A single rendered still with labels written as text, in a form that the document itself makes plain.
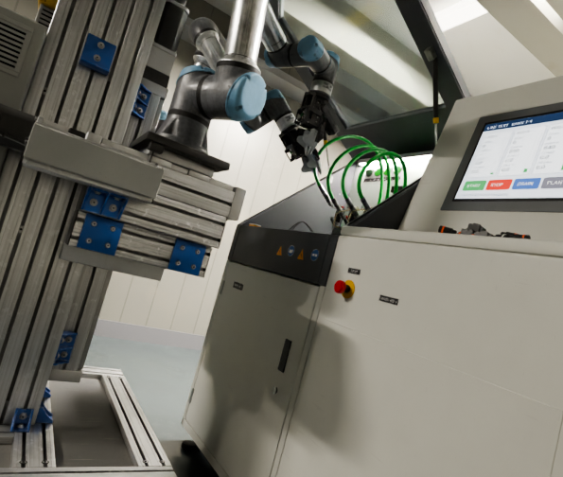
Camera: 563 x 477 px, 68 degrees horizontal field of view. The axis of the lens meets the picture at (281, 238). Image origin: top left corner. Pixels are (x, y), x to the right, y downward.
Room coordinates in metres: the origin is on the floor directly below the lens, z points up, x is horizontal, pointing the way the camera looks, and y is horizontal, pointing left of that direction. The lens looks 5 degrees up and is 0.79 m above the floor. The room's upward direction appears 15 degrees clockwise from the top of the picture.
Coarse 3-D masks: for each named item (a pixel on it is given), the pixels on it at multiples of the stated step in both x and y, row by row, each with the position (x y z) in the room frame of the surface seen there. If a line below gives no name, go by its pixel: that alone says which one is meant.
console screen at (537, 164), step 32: (480, 128) 1.27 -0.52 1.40; (512, 128) 1.18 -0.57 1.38; (544, 128) 1.10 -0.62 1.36; (480, 160) 1.22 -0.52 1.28; (512, 160) 1.13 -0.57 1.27; (544, 160) 1.05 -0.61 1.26; (448, 192) 1.26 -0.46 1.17; (480, 192) 1.17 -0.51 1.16; (512, 192) 1.09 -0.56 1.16; (544, 192) 1.02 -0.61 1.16
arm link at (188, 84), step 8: (184, 72) 1.08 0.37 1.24; (192, 72) 1.07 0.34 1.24; (200, 72) 1.07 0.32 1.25; (208, 72) 1.08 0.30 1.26; (184, 80) 1.07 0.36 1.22; (192, 80) 1.06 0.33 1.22; (200, 80) 1.05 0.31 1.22; (176, 88) 1.09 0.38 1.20; (184, 88) 1.07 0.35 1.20; (192, 88) 1.05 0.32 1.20; (200, 88) 1.04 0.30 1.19; (176, 96) 1.08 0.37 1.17; (184, 96) 1.07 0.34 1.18; (192, 96) 1.06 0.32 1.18; (200, 96) 1.04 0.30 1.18; (176, 104) 1.08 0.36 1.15; (184, 104) 1.07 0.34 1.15; (192, 104) 1.07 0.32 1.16; (200, 104) 1.06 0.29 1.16; (192, 112) 1.07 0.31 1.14; (200, 112) 1.08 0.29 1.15; (208, 120) 1.11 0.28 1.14
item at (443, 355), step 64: (448, 128) 1.39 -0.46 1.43; (384, 256) 1.07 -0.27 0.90; (448, 256) 0.91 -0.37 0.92; (512, 256) 0.79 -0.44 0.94; (320, 320) 1.22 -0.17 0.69; (384, 320) 1.02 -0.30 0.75; (448, 320) 0.88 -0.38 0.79; (512, 320) 0.77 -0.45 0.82; (320, 384) 1.16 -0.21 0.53; (384, 384) 0.98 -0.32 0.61; (448, 384) 0.85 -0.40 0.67; (512, 384) 0.75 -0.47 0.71; (320, 448) 1.11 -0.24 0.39; (384, 448) 0.95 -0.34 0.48; (448, 448) 0.82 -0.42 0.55; (512, 448) 0.73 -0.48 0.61
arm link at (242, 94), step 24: (240, 0) 0.99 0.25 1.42; (264, 0) 1.00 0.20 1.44; (240, 24) 0.99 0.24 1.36; (240, 48) 1.00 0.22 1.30; (216, 72) 1.02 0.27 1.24; (240, 72) 0.99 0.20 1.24; (216, 96) 1.01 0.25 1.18; (240, 96) 0.98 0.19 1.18; (264, 96) 1.05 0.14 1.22; (240, 120) 1.05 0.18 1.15
